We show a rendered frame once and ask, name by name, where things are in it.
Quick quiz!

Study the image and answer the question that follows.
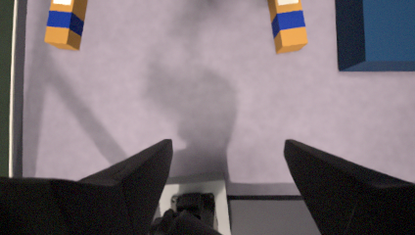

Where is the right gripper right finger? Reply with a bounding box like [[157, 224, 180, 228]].
[[283, 139, 415, 235]]

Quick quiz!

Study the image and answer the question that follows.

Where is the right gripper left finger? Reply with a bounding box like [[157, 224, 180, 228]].
[[0, 139, 173, 235]]

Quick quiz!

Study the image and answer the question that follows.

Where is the tan welding electrode pack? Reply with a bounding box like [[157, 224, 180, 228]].
[[267, 0, 307, 54]]

